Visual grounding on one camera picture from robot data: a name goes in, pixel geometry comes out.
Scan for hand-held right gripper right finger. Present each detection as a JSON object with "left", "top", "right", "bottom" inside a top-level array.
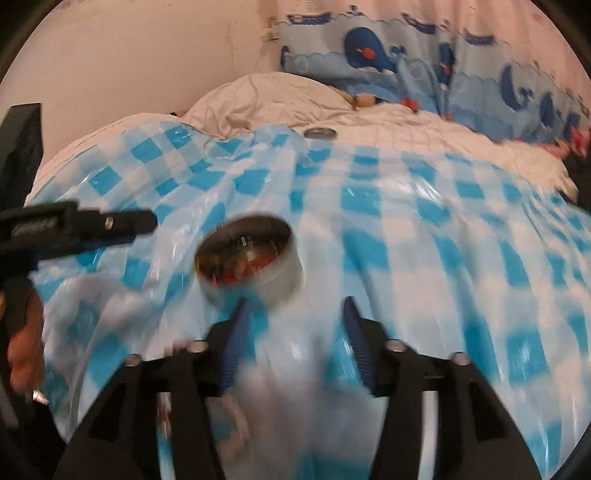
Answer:
[{"left": 342, "top": 296, "right": 541, "bottom": 480}]

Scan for whale print curtain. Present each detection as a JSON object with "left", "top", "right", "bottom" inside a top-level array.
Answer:
[{"left": 277, "top": 0, "right": 591, "bottom": 144}]

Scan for blue checked plastic sheet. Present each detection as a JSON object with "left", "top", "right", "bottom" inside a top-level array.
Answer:
[{"left": 28, "top": 117, "right": 591, "bottom": 480}]

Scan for red string bracelets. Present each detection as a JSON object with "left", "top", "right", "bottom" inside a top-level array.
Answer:
[{"left": 217, "top": 256, "right": 278, "bottom": 283}]

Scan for black clothing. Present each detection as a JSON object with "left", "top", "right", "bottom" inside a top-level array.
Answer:
[{"left": 561, "top": 152, "right": 591, "bottom": 204}]

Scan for pink packet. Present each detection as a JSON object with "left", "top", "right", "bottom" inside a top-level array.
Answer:
[{"left": 545, "top": 129, "right": 591, "bottom": 158}]

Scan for white striped quilt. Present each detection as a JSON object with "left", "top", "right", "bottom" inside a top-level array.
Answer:
[{"left": 25, "top": 73, "right": 573, "bottom": 204}]

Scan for round metal tin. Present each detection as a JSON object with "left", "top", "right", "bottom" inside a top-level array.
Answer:
[{"left": 194, "top": 216, "right": 305, "bottom": 308}]

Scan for wooden object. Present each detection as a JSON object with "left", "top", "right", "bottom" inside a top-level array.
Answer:
[{"left": 344, "top": 92, "right": 385, "bottom": 110}]

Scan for person's left hand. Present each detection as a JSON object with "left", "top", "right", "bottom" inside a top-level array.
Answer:
[{"left": 7, "top": 291, "right": 47, "bottom": 393}]

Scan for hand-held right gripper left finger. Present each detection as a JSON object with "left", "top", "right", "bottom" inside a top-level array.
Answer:
[{"left": 54, "top": 298, "right": 254, "bottom": 480}]

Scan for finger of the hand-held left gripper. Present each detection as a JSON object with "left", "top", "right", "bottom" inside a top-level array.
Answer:
[{"left": 78, "top": 210, "right": 158, "bottom": 245}]

